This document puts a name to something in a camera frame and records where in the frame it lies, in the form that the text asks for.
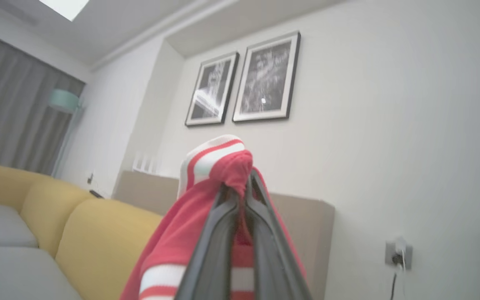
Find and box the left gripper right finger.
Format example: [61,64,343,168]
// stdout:
[244,168,314,300]

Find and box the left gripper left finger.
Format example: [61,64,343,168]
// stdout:
[173,183,240,300]

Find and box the grey wall socket plate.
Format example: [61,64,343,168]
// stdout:
[385,240,414,270]

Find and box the black framed picture wide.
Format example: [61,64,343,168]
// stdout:
[232,31,302,124]

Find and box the rectangular ceiling light panel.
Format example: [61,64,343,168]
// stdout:
[39,0,91,22]

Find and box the grey pleated curtain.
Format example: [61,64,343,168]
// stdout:
[0,26,86,176]

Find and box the black framed picture narrow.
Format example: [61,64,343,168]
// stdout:
[184,51,240,127]

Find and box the floor lamp teal shade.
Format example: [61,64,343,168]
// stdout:
[48,88,83,179]

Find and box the red garment with white stripes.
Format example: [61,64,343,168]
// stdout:
[119,134,310,300]

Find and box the wall socket with white plug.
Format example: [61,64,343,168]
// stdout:
[389,237,408,300]

